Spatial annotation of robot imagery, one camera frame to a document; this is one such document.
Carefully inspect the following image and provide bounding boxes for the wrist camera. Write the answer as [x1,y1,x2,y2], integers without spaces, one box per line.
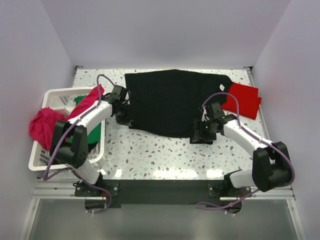
[205,102,225,120]
[111,85,128,101]

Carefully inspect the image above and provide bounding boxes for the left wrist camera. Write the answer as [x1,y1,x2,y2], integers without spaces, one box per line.
[111,85,128,101]

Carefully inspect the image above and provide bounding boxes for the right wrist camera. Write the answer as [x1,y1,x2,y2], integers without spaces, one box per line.
[205,102,225,120]

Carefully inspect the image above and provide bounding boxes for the folded red t-shirt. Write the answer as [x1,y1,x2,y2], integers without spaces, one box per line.
[219,82,262,120]

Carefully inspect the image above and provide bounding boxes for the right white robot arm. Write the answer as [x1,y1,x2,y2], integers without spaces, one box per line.
[190,114,295,192]

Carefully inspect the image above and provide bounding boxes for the magenta t-shirt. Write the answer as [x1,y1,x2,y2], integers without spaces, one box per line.
[29,85,105,151]

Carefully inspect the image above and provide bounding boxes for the black t-shirt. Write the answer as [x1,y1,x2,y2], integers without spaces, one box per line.
[124,69,233,138]

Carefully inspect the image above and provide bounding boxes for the white plastic laundry basket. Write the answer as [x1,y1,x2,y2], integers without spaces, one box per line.
[28,87,105,172]

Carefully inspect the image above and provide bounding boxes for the green t-shirt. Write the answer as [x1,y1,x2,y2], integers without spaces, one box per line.
[66,93,101,145]

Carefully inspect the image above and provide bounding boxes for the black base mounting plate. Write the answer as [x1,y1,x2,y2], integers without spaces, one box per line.
[73,179,252,211]

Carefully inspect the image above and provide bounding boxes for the aluminium frame rail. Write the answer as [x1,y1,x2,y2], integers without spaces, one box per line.
[19,179,90,240]

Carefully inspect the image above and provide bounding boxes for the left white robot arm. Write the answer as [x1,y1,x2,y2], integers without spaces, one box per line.
[43,100,129,192]

